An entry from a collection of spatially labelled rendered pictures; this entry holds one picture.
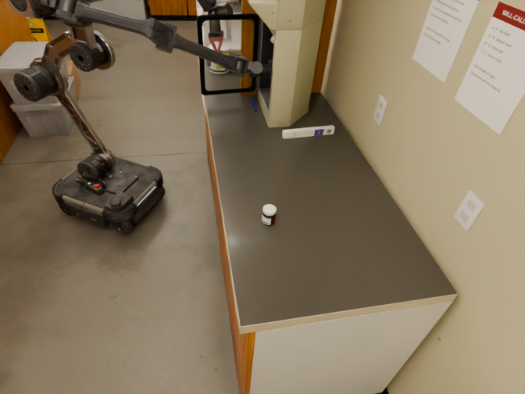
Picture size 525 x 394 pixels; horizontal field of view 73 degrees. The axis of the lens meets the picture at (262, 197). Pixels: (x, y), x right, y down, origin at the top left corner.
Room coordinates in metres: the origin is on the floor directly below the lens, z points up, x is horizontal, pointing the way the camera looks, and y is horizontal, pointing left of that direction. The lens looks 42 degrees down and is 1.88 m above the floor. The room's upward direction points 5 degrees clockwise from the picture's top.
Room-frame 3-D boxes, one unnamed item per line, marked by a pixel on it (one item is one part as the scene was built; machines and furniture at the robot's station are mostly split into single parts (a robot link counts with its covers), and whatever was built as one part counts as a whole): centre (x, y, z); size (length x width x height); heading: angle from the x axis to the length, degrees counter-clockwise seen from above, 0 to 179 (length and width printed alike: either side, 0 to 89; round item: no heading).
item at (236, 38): (1.81, 0.23, 1.19); 0.30 x 0.01 x 0.40; 110
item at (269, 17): (1.71, 0.09, 1.46); 0.32 x 0.12 x 0.10; 14
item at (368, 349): (1.57, -0.07, 0.45); 2.05 x 0.67 x 0.90; 14
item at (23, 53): (2.92, 2.06, 0.49); 0.60 x 0.42 x 0.33; 14
